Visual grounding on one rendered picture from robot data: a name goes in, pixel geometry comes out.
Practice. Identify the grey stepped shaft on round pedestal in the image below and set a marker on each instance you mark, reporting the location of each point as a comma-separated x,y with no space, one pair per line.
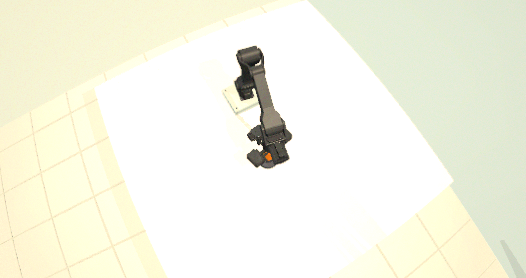
268,164

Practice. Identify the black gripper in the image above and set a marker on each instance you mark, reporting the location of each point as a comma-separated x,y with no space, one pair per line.
257,158

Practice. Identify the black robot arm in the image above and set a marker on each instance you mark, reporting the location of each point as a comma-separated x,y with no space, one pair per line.
271,122

